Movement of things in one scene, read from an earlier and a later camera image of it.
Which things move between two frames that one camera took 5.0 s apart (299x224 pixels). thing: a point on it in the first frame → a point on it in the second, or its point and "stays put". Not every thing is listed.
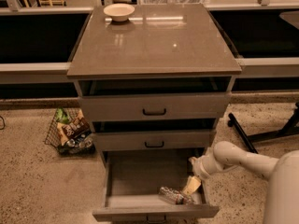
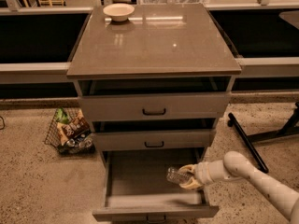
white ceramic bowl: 119,11 stays put
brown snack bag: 78,127 stays put
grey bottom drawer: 135,177 stays put
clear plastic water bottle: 175,196 → 176,175
